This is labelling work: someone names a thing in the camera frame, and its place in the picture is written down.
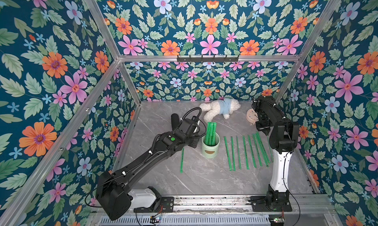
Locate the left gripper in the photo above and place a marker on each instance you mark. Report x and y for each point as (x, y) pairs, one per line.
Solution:
(194, 143)

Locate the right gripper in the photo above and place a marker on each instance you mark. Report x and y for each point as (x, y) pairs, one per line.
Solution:
(263, 128)

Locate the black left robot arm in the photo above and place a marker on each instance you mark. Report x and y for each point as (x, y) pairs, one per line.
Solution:
(115, 191)

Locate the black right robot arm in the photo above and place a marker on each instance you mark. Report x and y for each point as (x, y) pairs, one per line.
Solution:
(282, 135)

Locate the bundle of green wrapped straws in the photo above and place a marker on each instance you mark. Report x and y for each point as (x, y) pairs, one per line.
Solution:
(210, 137)

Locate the light green storage cup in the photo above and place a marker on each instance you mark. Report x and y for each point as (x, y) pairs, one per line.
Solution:
(210, 152)

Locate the black remote control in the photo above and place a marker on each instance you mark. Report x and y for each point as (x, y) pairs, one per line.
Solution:
(175, 121)

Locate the white plush teddy bear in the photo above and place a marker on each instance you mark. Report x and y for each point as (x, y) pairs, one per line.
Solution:
(223, 107)

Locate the black wall hook rack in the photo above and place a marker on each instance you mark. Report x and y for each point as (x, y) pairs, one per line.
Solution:
(211, 58)

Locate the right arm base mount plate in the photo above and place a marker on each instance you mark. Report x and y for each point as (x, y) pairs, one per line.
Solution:
(265, 204)

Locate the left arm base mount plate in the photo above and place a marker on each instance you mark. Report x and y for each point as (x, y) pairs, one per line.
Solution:
(163, 204)

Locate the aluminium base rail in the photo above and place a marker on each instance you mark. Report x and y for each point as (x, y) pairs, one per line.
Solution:
(304, 203)

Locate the white vented cable duct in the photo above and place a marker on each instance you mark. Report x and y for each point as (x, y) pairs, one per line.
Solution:
(189, 220)

